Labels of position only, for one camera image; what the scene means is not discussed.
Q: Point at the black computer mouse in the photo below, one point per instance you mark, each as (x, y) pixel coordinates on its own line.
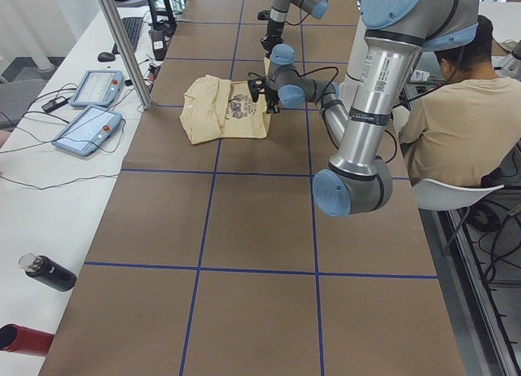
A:
(105, 57)

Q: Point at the white plastic chair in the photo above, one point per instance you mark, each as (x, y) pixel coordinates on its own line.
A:
(433, 195)

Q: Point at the black keyboard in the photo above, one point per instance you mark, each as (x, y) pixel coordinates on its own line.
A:
(133, 29)

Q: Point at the aluminium frame post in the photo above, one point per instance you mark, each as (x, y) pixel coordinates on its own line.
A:
(111, 13)

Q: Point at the black water bottle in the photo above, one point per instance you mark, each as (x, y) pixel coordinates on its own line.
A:
(47, 271)

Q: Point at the red cylinder bottle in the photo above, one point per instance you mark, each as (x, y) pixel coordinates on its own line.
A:
(24, 340)

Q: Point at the lower teach pendant tablet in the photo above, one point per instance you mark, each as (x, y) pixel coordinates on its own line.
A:
(88, 131)

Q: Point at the person in beige shirt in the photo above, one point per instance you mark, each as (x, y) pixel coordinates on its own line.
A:
(462, 132)

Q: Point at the teach pendant tablet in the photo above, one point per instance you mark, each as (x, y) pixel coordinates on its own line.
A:
(98, 87)
(88, 131)

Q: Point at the cream long-sleeve printed shirt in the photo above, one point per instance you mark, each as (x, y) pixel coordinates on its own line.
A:
(220, 108)

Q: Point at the small black power adapter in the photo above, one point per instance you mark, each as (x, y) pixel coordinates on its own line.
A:
(54, 104)

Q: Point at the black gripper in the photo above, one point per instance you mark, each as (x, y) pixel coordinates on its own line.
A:
(274, 29)
(271, 98)

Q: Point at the upper teach pendant tablet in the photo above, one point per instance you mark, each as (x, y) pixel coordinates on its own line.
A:
(98, 87)

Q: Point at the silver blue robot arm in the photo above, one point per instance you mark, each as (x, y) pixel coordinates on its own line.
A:
(315, 8)
(397, 32)

